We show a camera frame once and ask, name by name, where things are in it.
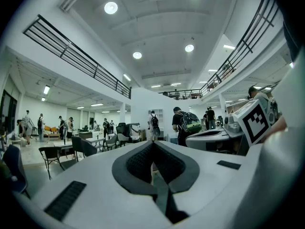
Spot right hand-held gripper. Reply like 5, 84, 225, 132
185, 99, 272, 156

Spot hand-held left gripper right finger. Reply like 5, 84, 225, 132
152, 140, 253, 229

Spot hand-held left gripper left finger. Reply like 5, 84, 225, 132
14, 140, 173, 229

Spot person's right forearm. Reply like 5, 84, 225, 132
263, 115, 288, 140

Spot black balcony railing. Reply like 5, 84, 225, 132
159, 89, 203, 101
23, 14, 132, 100
200, 0, 280, 97

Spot white shelf unit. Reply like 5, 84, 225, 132
148, 108, 164, 131

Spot white long table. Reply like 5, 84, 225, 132
53, 141, 73, 152

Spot blue chair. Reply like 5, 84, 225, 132
1, 144, 31, 199

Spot orange sofa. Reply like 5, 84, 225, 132
44, 125, 60, 135

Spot dark canopy cart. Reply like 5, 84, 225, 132
125, 122, 142, 143

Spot black office chair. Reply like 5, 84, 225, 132
115, 122, 127, 135

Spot white round stool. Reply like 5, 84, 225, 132
9, 137, 22, 148

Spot person's cream trousers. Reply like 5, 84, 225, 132
273, 46, 305, 138

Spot black framed window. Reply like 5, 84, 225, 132
0, 89, 18, 138

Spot person's black shirt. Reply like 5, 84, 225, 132
282, 0, 305, 63

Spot black wire chair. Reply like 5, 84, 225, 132
38, 146, 66, 180

